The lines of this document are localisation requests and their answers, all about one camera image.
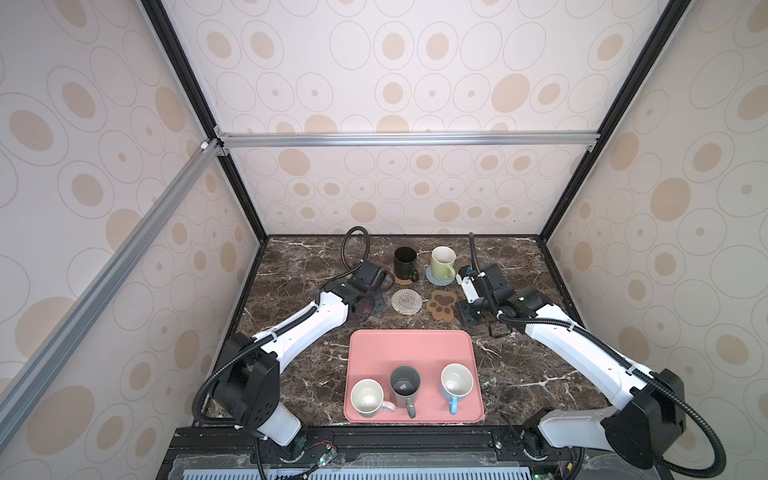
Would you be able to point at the black mug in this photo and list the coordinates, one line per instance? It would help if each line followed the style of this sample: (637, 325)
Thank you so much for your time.
(405, 262)
(371, 303)

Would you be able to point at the white mug pink handle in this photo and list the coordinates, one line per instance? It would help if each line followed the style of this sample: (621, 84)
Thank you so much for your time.
(367, 398)

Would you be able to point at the cork paw coaster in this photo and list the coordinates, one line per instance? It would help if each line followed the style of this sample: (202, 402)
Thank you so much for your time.
(442, 305)

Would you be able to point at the multicolour woven coaster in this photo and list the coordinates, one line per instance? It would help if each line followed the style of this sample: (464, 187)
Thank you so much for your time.
(406, 302)

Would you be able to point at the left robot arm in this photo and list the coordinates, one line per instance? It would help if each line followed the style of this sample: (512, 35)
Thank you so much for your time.
(243, 389)

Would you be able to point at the green mug white inside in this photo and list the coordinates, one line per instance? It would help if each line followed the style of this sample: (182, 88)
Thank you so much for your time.
(442, 262)

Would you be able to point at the woven rattan coaster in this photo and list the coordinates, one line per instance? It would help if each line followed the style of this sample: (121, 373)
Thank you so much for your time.
(407, 281)

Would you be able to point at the horizontal aluminium frame bar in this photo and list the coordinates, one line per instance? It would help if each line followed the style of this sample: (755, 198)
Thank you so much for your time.
(424, 139)

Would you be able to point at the blue woven coaster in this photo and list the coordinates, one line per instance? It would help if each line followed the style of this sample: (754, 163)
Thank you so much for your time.
(438, 281)

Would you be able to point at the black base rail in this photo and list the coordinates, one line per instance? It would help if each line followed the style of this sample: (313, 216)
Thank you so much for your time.
(386, 452)

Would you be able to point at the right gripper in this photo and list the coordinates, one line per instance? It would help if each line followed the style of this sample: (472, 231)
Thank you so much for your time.
(463, 316)

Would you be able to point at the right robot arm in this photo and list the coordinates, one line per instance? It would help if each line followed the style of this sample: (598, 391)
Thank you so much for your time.
(647, 411)

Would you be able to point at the left aluminium frame bar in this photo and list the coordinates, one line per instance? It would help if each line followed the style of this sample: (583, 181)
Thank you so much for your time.
(48, 360)

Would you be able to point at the white mug blue handle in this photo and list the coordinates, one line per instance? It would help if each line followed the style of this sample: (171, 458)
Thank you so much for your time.
(456, 383)

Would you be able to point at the grey mug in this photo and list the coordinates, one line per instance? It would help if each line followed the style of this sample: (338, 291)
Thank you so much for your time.
(405, 383)

